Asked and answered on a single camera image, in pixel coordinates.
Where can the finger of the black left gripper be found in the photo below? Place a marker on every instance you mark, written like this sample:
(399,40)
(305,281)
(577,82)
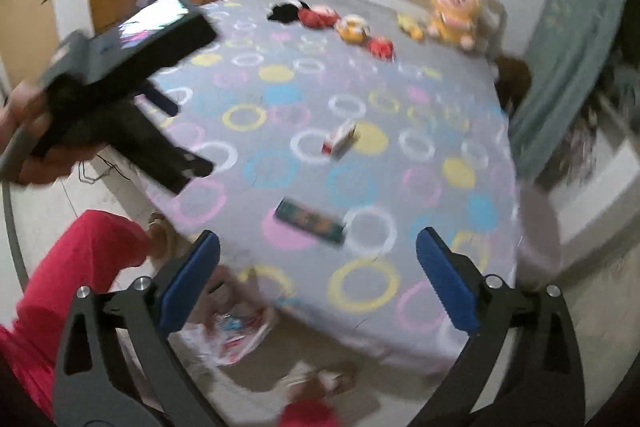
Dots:
(151,94)
(137,139)

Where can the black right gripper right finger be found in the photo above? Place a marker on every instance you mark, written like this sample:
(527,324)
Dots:
(521,364)

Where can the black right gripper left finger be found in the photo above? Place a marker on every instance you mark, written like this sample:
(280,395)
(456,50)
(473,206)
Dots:
(115,366)

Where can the white red plastic trash bag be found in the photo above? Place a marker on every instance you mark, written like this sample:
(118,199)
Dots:
(225,338)

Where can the person left hand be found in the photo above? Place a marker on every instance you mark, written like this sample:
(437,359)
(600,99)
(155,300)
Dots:
(24,120)

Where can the pink plastic stool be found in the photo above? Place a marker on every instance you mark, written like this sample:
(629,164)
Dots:
(539,250)

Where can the black white plush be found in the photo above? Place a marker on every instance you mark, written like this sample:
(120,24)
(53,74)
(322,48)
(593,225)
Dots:
(286,12)

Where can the dark orange flat packet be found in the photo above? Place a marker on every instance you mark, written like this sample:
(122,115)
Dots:
(311,221)

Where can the red white toothpaste box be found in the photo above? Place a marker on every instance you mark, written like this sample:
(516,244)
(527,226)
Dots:
(337,143)

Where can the grey bedsheet with coloured rings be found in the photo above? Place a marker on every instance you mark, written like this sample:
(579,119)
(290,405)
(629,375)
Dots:
(432,151)

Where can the red round plush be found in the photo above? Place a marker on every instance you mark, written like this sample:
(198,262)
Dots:
(318,17)

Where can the beige slipper on foot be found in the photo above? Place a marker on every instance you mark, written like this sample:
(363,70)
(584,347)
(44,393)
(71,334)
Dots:
(319,384)

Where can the red trouser right leg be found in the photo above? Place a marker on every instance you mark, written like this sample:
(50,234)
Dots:
(309,413)

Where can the yellow white bird plush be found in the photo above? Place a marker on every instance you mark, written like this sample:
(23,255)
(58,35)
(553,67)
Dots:
(353,29)

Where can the small red plush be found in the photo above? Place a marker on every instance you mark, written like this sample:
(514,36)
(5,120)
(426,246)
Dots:
(381,48)

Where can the small yellow plush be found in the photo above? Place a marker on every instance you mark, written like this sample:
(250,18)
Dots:
(411,27)

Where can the large yellow pig plush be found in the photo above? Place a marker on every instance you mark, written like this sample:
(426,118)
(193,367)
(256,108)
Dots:
(454,22)

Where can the green curtain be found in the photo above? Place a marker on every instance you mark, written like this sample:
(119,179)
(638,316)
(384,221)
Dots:
(565,56)

